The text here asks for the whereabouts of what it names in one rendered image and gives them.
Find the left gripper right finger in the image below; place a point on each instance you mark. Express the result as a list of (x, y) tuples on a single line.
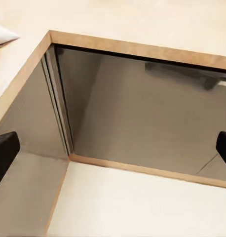
[(221, 145)]

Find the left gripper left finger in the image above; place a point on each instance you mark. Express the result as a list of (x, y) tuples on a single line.
[(9, 148)]

